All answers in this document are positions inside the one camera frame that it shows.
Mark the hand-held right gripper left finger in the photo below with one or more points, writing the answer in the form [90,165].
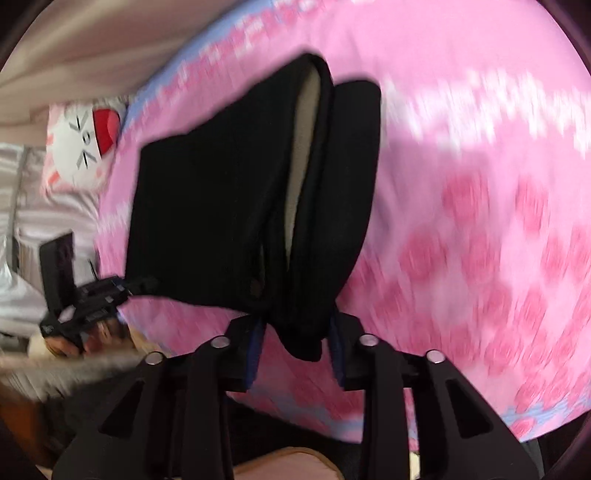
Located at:
[255,344]

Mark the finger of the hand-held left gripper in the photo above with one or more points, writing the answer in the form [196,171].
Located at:
[141,285]

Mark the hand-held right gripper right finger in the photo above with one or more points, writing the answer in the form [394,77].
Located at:
[338,357]

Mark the black pants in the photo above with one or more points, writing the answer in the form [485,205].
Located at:
[207,207]

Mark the person's left hand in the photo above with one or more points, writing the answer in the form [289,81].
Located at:
[104,333]

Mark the person's right hand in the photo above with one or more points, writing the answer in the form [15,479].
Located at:
[286,466]

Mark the grey fuzzy cloth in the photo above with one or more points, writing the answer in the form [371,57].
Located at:
[69,371]

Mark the silver satin cloth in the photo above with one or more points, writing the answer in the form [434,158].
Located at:
[27,207]

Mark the brown wooden board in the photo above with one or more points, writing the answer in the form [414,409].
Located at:
[21,424]

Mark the white cartoon face pillow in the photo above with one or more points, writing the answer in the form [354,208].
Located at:
[74,143]

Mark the pink floral bed sheet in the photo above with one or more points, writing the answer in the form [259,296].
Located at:
[461,230]

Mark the large beige cloth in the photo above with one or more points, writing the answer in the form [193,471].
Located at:
[92,60]

